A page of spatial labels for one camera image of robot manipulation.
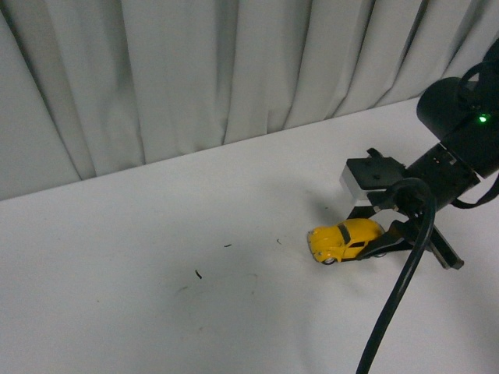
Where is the grey pleated curtain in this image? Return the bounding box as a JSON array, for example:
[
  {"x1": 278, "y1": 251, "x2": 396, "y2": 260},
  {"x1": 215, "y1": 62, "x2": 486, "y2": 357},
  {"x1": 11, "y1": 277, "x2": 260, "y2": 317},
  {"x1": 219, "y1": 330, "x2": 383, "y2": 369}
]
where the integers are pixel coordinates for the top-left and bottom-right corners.
[{"x1": 1, "y1": 1, "x2": 498, "y2": 199}]

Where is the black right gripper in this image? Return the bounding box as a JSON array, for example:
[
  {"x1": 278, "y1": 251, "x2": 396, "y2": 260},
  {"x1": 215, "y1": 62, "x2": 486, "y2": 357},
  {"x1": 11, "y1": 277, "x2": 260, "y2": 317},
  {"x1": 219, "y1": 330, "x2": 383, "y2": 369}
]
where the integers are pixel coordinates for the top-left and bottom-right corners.
[{"x1": 348, "y1": 144, "x2": 479, "y2": 270}]

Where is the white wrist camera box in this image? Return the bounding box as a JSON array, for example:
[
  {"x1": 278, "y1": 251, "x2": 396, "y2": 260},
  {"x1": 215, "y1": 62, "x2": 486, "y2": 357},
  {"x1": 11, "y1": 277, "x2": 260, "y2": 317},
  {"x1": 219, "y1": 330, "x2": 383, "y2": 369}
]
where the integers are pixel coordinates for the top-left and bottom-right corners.
[{"x1": 340, "y1": 148, "x2": 405, "y2": 206}]

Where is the thick black cable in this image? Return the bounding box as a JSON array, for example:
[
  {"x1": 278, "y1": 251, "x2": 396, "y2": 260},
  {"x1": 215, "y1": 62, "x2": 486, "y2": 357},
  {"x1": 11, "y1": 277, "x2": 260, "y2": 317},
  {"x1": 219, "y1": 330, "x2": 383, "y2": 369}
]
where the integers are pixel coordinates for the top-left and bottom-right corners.
[{"x1": 356, "y1": 177, "x2": 437, "y2": 374}]

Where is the yellow beetle toy car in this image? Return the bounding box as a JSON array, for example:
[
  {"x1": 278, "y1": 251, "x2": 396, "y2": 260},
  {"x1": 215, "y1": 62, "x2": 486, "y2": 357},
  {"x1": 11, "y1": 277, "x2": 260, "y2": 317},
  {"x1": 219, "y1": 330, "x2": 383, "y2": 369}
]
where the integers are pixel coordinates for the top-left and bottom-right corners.
[{"x1": 306, "y1": 218, "x2": 385, "y2": 265}]

